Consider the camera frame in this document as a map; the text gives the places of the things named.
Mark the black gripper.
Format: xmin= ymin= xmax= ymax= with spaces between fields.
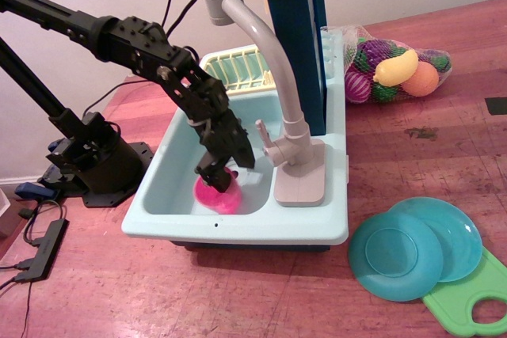
xmin=188 ymin=110 xmax=255 ymax=193

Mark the pink plastic toy cup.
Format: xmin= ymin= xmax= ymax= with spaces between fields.
xmin=193 ymin=168 xmax=242 ymax=215

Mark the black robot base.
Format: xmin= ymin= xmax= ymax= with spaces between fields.
xmin=38 ymin=108 xmax=154 ymax=208

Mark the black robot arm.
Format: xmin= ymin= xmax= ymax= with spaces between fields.
xmin=1 ymin=0 xmax=255 ymax=194

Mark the grey toy faucet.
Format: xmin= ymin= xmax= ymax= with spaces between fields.
xmin=205 ymin=0 xmax=326 ymax=207

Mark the light blue toy sink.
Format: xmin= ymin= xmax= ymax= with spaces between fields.
xmin=121 ymin=31 xmax=349 ymax=245

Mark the yellow dish drying rack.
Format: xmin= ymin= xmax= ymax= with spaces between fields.
xmin=200 ymin=44 xmax=276 ymax=97

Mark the mesh bag of toy produce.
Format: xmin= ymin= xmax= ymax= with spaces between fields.
xmin=321 ymin=25 xmax=452 ymax=104

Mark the yellow toy banana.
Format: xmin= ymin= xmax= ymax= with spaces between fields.
xmin=373 ymin=49 xmax=418 ymax=87

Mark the front teal plastic plate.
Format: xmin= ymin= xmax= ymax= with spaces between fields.
xmin=348 ymin=213 xmax=444 ymax=302

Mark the teal plastic plate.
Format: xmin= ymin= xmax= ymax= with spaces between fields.
xmin=348 ymin=213 xmax=444 ymax=302
xmin=389 ymin=197 xmax=482 ymax=283

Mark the blue clamp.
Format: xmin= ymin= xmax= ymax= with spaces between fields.
xmin=14 ymin=182 xmax=58 ymax=200

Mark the orange toy fruit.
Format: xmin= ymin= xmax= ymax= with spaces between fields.
xmin=402 ymin=62 xmax=439 ymax=97

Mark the black USB hub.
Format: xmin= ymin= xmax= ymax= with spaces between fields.
xmin=1 ymin=218 xmax=69 ymax=290

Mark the rear teal plastic plate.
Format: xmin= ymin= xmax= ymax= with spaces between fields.
xmin=389 ymin=197 xmax=482 ymax=283

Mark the green plastic cutting board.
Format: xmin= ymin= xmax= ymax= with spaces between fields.
xmin=422 ymin=249 xmax=506 ymax=337

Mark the black tape patch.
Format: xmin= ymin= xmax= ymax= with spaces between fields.
xmin=485 ymin=97 xmax=507 ymax=116

